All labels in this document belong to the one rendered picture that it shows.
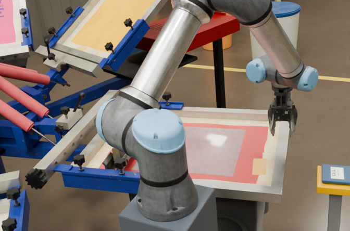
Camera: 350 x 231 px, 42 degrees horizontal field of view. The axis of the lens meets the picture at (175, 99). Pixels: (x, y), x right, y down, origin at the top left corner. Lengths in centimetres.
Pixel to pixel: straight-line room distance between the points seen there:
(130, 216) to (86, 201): 215
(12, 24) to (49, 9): 405
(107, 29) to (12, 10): 77
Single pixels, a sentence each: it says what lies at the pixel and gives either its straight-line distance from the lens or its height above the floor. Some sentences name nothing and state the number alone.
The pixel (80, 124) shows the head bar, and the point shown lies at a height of 104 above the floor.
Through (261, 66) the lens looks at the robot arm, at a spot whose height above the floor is 137.
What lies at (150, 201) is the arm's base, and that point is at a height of 125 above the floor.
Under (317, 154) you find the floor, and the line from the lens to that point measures 357.
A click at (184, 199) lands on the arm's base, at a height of 124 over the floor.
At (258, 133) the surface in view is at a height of 96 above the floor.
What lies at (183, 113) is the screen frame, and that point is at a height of 98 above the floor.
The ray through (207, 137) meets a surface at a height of 96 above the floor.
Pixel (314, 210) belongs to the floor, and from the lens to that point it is 303.
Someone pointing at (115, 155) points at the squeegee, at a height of 103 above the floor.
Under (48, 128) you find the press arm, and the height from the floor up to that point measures 102.
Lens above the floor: 190
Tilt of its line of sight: 25 degrees down
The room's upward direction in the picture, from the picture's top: 6 degrees counter-clockwise
